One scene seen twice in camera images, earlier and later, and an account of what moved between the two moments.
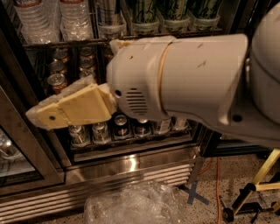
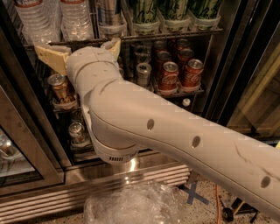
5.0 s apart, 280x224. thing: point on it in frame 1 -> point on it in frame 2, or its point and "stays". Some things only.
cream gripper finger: x=85 y=101 -> x=57 y=59
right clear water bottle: x=75 y=23 stays
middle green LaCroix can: x=174 y=10 stays
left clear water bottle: x=39 y=20 stays
